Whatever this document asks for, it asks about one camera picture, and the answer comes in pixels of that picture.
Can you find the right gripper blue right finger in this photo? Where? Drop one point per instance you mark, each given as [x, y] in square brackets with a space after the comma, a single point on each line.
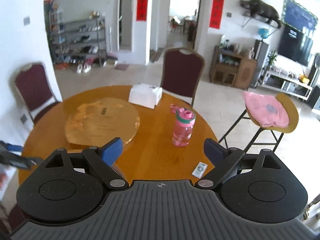
[225, 161]

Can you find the maroon chair at left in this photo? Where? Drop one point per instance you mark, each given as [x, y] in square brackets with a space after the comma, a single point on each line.
[33, 87]

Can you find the wall mounted television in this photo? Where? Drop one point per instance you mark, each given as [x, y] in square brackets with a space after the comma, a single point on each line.
[295, 45]

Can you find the round wooden table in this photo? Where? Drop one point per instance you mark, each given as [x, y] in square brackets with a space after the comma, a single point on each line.
[150, 155]

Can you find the red door couplet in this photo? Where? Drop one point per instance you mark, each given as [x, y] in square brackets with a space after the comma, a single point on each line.
[142, 7]
[216, 14]

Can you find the maroon chair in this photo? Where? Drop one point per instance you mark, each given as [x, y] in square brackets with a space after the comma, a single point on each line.
[182, 69]
[33, 87]

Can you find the maroon chair at far side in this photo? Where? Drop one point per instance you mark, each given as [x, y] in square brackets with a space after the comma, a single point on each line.
[182, 69]

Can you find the wooden bar stool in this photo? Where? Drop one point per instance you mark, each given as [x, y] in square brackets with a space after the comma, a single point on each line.
[277, 132]

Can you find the metal shoe rack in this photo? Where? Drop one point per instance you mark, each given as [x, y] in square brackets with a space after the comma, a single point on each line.
[78, 41]

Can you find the wooden side cabinet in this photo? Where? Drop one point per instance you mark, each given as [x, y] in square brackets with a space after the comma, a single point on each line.
[231, 69]

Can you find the dark boar figure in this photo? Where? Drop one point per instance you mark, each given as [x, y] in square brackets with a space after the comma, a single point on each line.
[260, 8]

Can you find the white tissue box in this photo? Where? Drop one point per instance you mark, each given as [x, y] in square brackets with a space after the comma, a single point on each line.
[145, 95]

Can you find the pink cloth on stool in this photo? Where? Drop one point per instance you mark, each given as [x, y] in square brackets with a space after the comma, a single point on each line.
[266, 110]

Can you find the pink water bottle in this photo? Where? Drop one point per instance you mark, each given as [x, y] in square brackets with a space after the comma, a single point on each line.
[183, 127]

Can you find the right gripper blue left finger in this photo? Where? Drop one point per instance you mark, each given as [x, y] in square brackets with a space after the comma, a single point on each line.
[101, 160]

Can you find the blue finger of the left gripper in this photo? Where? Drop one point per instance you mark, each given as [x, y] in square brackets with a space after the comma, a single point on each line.
[9, 158]

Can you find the white tv console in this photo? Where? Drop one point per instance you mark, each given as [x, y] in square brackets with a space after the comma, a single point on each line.
[285, 84]

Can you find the red door couplet right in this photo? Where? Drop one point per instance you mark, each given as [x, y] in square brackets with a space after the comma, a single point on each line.
[216, 14]

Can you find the golden lazy susan turntable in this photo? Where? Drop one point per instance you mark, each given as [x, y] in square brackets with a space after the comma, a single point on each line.
[98, 122]

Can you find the red door couplet left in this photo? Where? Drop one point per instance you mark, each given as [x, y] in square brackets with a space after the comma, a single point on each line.
[142, 7]

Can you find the blue globe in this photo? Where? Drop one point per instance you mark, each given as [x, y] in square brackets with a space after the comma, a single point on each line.
[263, 33]

